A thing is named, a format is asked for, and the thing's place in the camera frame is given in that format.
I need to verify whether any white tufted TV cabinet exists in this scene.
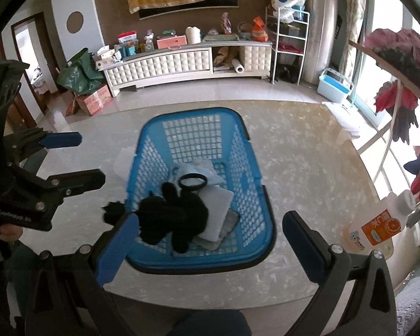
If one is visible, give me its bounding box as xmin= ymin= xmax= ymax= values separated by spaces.
xmin=102 ymin=40 xmax=272 ymax=96

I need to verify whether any pink clothes pile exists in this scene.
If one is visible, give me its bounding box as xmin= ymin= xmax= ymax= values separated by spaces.
xmin=363 ymin=29 xmax=420 ymax=88

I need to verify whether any orange label bottle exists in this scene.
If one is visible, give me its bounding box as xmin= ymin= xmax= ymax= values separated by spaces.
xmin=344 ymin=190 xmax=416 ymax=253

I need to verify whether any patterned curtain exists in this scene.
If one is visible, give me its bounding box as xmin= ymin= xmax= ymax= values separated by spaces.
xmin=339 ymin=0 xmax=367 ymax=80

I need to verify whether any black hair ring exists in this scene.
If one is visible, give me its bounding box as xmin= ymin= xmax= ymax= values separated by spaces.
xmin=177 ymin=173 xmax=209 ymax=192

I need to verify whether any light blue storage bin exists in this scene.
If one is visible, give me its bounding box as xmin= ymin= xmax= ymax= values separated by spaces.
xmin=316 ymin=67 xmax=354 ymax=104

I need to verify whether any pink drawer box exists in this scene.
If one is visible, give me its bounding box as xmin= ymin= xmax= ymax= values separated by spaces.
xmin=157 ymin=35 xmax=187 ymax=49

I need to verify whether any white sponge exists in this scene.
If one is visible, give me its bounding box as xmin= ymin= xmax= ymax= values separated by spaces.
xmin=198 ymin=185 xmax=234 ymax=242

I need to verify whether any white metal shelf rack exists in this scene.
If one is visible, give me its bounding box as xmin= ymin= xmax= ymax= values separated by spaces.
xmin=265 ymin=4 xmax=311 ymax=85

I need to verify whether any standing air conditioner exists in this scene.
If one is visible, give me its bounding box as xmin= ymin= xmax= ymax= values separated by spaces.
xmin=303 ymin=0 xmax=338 ymax=86

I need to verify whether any black wall TV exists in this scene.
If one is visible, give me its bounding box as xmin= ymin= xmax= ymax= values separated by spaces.
xmin=138 ymin=0 xmax=239 ymax=19

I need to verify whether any green plastic bag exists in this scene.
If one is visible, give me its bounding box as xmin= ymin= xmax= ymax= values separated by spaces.
xmin=56 ymin=48 xmax=105 ymax=95

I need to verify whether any red cardboard box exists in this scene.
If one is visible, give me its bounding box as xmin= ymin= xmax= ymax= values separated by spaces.
xmin=76 ymin=85 xmax=113 ymax=116

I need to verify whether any wooden drying rack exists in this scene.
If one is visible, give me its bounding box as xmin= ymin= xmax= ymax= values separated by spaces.
xmin=347 ymin=39 xmax=420 ymax=197

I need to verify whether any orange bag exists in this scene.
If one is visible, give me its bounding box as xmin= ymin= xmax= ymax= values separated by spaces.
xmin=252 ymin=16 xmax=269 ymax=43

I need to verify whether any white jug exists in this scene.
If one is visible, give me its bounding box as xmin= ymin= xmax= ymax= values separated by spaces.
xmin=185 ymin=27 xmax=202 ymax=45

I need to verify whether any grey chair cover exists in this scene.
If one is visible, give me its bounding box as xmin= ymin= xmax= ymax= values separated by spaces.
xmin=395 ymin=263 xmax=420 ymax=335

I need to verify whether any person left hand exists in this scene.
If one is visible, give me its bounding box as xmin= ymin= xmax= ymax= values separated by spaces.
xmin=0 ymin=224 xmax=23 ymax=243

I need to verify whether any blue plastic basket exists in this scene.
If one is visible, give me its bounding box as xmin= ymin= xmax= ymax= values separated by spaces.
xmin=126 ymin=107 xmax=276 ymax=275

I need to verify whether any paper roll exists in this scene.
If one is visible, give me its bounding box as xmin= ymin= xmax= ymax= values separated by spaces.
xmin=231 ymin=59 xmax=245 ymax=74

